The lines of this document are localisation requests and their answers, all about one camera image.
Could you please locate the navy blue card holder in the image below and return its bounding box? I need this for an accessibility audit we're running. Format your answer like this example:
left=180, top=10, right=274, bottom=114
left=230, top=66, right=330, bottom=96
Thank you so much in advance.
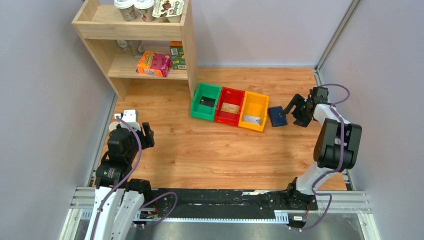
left=267, top=106, right=288, bottom=127

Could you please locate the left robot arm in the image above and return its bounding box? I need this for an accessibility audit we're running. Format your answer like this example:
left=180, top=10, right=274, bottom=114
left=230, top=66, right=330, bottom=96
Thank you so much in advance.
left=85, top=122, right=155, bottom=240

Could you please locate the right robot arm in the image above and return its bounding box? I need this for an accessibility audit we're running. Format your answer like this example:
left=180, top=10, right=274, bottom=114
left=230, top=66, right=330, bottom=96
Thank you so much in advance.
left=283, top=84, right=363, bottom=210

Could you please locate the silver VIP card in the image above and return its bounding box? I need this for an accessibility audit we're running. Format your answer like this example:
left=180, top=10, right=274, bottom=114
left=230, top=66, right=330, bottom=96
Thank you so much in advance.
left=242, top=114, right=262, bottom=125

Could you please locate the gold card in bin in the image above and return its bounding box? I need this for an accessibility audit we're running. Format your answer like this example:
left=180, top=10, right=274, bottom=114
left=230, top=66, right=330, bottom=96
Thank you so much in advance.
left=221, top=102, right=240, bottom=114

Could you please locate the black card in bin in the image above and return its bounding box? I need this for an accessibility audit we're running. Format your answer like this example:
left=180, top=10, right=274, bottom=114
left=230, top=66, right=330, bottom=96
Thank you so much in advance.
left=199, top=96, right=216, bottom=108

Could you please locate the green liquid bottle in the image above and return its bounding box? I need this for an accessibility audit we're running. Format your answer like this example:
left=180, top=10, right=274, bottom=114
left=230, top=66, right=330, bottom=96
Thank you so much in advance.
left=108, top=121, right=121, bottom=137

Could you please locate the yellow plastic bin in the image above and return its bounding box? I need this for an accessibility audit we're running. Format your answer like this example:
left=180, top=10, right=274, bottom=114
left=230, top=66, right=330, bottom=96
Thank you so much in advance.
left=238, top=91, right=270, bottom=132

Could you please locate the green plastic bin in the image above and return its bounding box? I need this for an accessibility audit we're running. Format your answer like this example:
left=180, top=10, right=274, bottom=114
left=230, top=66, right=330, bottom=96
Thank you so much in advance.
left=190, top=82, right=222, bottom=122

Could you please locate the red plastic bin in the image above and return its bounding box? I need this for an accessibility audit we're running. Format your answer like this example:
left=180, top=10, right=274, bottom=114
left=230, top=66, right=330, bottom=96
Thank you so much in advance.
left=214, top=87, right=245, bottom=126

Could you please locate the orange pink snack box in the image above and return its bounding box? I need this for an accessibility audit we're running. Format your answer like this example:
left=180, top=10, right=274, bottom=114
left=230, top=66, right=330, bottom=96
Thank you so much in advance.
left=137, top=51, right=172, bottom=78

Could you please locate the green juice carton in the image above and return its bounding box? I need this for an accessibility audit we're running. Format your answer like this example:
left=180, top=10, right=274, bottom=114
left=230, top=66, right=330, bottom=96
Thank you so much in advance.
left=169, top=41, right=187, bottom=70

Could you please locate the wooden shelf unit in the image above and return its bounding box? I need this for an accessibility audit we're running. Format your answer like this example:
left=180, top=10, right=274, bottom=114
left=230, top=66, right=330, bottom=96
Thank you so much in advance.
left=72, top=0, right=198, bottom=101

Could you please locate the clear bottle on shelf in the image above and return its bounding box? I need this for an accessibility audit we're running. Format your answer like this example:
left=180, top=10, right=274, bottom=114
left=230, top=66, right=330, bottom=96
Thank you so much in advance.
left=116, top=39, right=145, bottom=59

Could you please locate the white lidded cup left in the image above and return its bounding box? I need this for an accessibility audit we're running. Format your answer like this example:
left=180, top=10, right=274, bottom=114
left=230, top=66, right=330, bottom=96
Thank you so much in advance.
left=113, top=0, right=137, bottom=22

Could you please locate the white lidded cup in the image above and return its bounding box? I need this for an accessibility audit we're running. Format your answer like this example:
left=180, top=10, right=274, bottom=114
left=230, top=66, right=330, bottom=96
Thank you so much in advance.
left=113, top=0, right=137, bottom=22
left=134, top=0, right=155, bottom=22

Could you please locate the chocolate pudding cup pack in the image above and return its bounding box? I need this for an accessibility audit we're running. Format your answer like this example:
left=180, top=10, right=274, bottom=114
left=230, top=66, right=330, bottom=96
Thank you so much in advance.
left=152, top=0, right=185, bottom=23

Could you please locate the white lidded cup right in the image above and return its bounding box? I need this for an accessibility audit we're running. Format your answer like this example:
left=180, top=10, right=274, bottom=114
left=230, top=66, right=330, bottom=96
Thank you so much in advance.
left=134, top=0, right=155, bottom=22

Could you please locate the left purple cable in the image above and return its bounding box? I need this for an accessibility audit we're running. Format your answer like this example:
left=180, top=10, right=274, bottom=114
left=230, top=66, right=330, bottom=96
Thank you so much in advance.
left=89, top=115, right=178, bottom=240

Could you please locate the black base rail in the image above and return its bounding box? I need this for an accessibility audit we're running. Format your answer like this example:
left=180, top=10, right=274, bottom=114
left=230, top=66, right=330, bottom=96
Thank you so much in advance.
left=139, top=188, right=318, bottom=220

